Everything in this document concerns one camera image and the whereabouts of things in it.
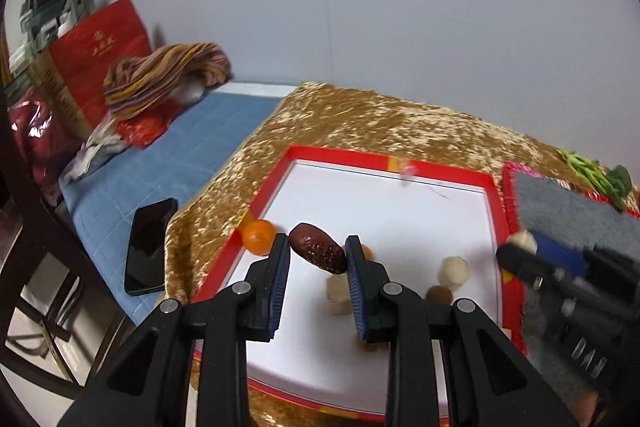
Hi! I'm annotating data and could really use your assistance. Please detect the small beige cake block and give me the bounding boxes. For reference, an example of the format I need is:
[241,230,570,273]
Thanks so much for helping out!
[506,230,538,255]

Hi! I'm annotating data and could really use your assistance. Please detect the dark wooden chair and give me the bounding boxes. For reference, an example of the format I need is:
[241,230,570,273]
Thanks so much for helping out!
[0,185,137,403]

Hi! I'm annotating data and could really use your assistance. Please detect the beige cake block centre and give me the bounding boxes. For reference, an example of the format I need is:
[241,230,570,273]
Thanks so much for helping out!
[326,273,352,315]

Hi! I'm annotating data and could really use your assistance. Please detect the brown round longan fruit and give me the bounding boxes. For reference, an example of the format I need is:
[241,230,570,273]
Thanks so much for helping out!
[425,285,454,306]

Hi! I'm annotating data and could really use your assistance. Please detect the black smartphone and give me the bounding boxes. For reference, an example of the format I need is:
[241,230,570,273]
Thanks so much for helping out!
[124,198,178,296]

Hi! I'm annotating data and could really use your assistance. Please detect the beige hexagonal cake block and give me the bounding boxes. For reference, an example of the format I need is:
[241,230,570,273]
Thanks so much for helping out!
[438,257,472,291]

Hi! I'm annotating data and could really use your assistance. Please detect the orange tangerine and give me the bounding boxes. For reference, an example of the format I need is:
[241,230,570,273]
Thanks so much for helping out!
[361,245,373,260]
[242,219,277,256]

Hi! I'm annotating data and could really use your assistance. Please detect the grey felt mat red-trimmed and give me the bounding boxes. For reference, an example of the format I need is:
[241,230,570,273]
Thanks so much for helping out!
[502,164,639,405]

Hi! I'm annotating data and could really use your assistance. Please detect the shiny red plastic bag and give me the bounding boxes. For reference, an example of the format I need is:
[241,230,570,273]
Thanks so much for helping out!
[9,90,80,206]

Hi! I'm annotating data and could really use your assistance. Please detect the striped knitted scarf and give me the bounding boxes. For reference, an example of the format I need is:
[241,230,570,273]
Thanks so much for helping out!
[103,42,231,120]

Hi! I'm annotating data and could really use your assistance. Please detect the green leafy vegetable bunch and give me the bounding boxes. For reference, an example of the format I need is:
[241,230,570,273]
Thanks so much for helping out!
[558,150,632,211]

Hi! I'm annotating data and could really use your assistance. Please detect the red gift bag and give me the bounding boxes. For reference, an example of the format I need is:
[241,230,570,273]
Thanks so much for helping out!
[28,0,151,140]

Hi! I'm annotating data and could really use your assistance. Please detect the gold patterned tablecloth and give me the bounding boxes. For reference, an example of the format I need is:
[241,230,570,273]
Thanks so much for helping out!
[162,81,640,427]

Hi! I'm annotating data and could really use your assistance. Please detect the red and white tray box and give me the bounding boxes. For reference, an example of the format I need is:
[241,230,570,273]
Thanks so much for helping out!
[191,144,528,425]

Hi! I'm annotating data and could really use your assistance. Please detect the elongated dark red jujube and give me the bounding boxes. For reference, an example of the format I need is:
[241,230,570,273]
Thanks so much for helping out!
[288,223,347,274]

